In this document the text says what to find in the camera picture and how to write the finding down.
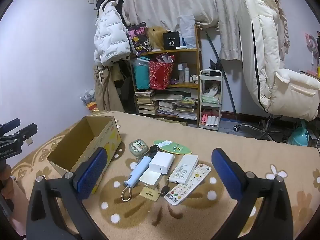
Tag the black box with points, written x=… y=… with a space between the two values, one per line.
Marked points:
x=171 y=41

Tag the black curved pole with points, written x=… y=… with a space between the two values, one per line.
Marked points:
x=225 y=80

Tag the white plastic bag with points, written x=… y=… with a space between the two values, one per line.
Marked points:
x=187 y=30

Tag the white charger block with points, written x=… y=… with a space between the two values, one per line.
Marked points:
x=162 y=161

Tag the white puffer jacket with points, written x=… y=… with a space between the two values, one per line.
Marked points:
x=110 y=35

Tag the stack of books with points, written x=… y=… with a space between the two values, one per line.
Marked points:
x=147 y=102

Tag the teal plastic container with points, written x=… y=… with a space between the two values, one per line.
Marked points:
x=298 y=136

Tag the black key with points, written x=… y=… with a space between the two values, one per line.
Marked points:
x=165 y=190

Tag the teal bag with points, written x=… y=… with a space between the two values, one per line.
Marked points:
x=141 y=77

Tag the light blue power bank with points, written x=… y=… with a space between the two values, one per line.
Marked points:
x=138 y=172

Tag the tall clear bottle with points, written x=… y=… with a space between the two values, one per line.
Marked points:
x=180 y=75

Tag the red gift bag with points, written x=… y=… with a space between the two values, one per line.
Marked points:
x=160 y=75

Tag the white air conditioner remote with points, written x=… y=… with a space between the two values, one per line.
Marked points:
x=183 y=168

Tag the green oval board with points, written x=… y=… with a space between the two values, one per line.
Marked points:
x=175 y=147

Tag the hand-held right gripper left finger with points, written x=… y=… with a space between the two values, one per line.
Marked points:
x=91 y=172

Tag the cardboard box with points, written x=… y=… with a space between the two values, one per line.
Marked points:
x=85 y=145

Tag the pink and white tubes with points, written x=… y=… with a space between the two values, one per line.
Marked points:
x=210 y=120

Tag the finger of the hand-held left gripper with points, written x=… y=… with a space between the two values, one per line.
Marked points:
x=26 y=131
x=10 y=127

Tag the beige printed blanket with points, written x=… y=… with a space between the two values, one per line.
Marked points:
x=200 y=217

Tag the bag of plush toys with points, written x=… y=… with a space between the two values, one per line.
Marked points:
x=88 y=98

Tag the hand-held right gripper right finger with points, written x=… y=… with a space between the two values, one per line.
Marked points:
x=225 y=175

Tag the colourful tote bag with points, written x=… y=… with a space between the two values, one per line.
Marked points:
x=137 y=37

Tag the white remote with coloured buttons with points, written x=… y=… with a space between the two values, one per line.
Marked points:
x=187 y=185

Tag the white square adapter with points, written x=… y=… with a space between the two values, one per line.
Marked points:
x=150 y=177

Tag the wooden shelf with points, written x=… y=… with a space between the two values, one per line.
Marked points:
x=198 y=62

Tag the pink desk fan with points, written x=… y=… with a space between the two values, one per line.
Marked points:
x=311 y=42

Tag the floral beige curtain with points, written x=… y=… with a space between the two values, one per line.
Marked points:
x=162 y=0

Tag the beige trench coat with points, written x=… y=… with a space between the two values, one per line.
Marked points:
x=105 y=92

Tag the white trolley cart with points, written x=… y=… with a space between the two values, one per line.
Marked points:
x=220 y=97

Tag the pale green packet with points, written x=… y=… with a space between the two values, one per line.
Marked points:
x=210 y=98

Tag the blond wig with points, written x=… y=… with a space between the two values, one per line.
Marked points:
x=156 y=38

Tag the green earbud case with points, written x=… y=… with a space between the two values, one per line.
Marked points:
x=138 y=146

